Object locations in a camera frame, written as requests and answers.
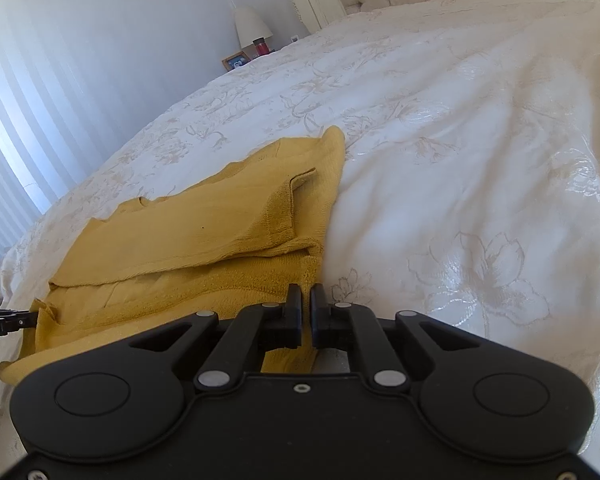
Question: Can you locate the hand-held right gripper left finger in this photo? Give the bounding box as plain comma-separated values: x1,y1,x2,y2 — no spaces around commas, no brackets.
129,283,304,394

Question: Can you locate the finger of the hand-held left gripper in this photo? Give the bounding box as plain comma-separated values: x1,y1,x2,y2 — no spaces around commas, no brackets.
0,309,40,333

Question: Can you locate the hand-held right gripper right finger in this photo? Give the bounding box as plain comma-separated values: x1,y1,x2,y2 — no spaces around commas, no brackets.
309,283,482,392

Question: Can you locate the yellow knit sweater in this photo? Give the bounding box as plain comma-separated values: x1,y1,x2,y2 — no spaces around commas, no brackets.
0,125,348,386

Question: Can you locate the white floral bedspread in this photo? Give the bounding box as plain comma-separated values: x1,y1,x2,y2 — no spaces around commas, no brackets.
0,0,600,466

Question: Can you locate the white sheer curtain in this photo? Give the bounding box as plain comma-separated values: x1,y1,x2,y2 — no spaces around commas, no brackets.
0,0,146,261

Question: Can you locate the white table lamp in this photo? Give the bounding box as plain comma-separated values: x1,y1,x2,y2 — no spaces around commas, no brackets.
234,6,274,50

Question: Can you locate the wooden picture frame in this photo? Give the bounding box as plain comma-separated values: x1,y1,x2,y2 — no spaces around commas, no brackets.
221,50,251,72

